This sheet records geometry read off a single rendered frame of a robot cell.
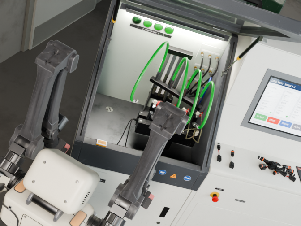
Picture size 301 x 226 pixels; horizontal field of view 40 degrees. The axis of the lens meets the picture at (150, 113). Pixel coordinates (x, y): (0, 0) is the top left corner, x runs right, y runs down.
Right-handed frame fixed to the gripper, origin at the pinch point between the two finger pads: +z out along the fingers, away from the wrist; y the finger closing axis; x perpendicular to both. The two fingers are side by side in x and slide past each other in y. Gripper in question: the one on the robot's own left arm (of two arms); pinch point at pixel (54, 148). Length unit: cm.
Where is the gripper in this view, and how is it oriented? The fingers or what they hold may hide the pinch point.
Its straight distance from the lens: 193.1
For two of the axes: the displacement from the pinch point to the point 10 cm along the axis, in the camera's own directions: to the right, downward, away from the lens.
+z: -0.8, 4.0, 9.1
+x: -5.0, 7.8, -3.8
